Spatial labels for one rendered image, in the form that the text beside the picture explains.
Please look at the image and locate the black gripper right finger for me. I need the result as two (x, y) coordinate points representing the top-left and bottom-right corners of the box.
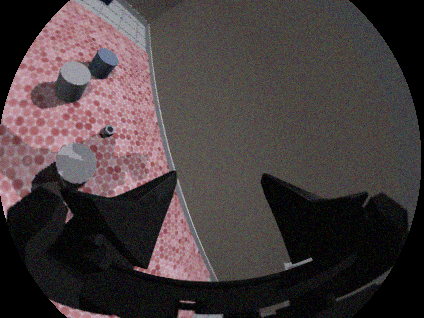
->
(261, 174), (368, 264)

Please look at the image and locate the grey hex nut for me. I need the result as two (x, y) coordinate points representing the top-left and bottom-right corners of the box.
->
(104, 124), (115, 138)

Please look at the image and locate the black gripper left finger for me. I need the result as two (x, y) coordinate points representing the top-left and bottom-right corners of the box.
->
(60, 171), (177, 270)

